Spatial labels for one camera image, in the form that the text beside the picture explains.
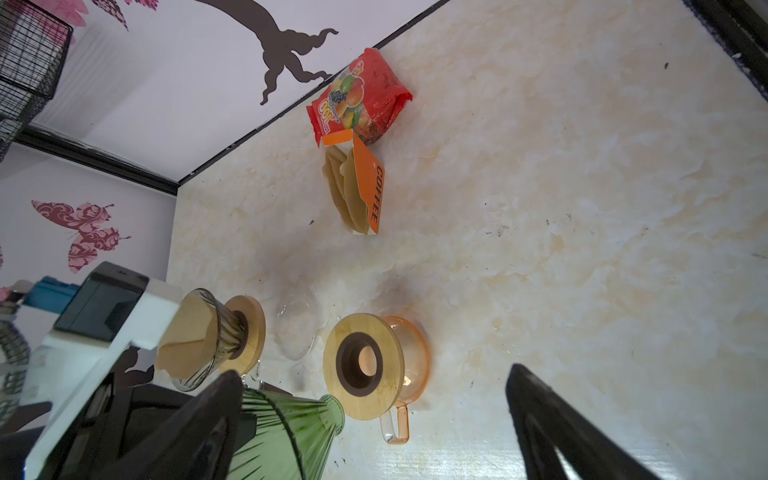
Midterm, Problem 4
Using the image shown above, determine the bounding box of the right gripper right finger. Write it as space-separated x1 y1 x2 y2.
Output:
505 363 656 479

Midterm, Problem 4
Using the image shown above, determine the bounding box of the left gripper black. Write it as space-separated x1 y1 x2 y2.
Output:
0 383 199 480

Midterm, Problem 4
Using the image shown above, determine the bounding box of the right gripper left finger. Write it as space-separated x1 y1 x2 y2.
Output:
99 371 243 479

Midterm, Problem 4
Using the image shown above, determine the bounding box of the green glass dripper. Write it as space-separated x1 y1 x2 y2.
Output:
227 388 345 479

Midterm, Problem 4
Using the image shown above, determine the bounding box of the clear ribbed glass dripper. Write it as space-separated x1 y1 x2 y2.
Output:
154 288 248 392

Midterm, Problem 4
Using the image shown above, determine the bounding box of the tan wooden ring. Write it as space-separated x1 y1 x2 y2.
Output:
322 312 407 421
221 294 268 378

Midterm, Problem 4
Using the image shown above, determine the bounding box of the orange glass pitcher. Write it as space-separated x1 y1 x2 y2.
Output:
379 316 431 445

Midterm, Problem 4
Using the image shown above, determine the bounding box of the clear glass carafe brown handle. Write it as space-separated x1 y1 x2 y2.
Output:
242 288 323 394

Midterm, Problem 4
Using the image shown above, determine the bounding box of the orange coffee filter pack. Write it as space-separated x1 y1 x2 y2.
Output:
320 130 386 236

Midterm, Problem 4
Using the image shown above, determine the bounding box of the brown paper coffee filter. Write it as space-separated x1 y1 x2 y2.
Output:
154 289 218 380

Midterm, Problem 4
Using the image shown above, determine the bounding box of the red snack bag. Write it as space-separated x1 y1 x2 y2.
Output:
307 48 413 145

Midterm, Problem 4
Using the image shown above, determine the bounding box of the black wire basket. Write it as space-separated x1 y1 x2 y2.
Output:
1 0 73 155

